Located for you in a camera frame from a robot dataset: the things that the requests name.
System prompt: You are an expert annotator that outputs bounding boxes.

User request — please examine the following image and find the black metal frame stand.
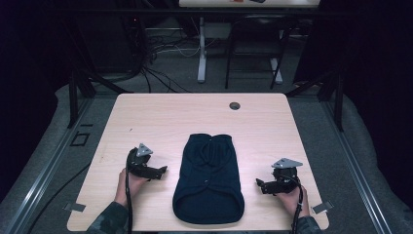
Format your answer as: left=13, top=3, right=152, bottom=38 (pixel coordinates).
left=62, top=19, right=134, bottom=130
left=285, top=69, right=345, bottom=133

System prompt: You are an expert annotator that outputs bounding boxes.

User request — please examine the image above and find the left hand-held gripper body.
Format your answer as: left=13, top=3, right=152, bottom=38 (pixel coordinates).
left=126, top=142, right=160, bottom=180

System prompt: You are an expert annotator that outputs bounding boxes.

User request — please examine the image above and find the bundle of black cables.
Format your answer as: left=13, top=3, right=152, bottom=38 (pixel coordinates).
left=120, top=13, right=203, bottom=95

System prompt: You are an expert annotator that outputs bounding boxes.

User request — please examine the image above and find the black metal chair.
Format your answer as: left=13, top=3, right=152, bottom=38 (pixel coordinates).
left=224, top=14, right=294, bottom=91

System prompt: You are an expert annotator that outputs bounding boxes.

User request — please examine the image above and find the aluminium floor rail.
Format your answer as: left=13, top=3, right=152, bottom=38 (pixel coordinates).
left=6, top=97, right=95, bottom=234
left=319, top=97, right=394, bottom=234

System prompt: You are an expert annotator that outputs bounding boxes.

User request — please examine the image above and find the dark navy pet garment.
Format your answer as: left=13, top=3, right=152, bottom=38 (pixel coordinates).
left=171, top=133, right=245, bottom=225

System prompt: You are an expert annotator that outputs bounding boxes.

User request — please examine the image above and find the person's left hand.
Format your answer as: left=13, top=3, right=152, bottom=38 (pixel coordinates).
left=114, top=168, right=151, bottom=209

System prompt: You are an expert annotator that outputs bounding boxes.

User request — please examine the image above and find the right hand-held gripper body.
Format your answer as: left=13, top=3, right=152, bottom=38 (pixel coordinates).
left=263, top=157, right=304, bottom=196

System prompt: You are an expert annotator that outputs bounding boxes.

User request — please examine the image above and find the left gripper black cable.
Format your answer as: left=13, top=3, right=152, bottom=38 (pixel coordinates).
left=125, top=147, right=138, bottom=234

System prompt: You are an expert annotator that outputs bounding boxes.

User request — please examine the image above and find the black floor cable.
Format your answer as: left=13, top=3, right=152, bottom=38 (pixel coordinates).
left=27, top=162, right=92, bottom=234

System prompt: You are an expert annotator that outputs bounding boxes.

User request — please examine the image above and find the white desk with legs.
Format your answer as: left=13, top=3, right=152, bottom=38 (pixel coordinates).
left=178, top=0, right=321, bottom=84

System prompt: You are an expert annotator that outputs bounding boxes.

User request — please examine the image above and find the person's right hand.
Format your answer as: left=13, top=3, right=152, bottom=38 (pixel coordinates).
left=276, top=184, right=311, bottom=219

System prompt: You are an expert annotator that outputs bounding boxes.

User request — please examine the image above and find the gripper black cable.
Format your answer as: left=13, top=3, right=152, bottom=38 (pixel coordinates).
left=125, top=147, right=138, bottom=234
left=280, top=174, right=305, bottom=234

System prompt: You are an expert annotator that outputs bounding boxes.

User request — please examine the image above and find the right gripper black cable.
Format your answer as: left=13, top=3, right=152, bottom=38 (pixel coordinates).
left=280, top=174, right=305, bottom=234

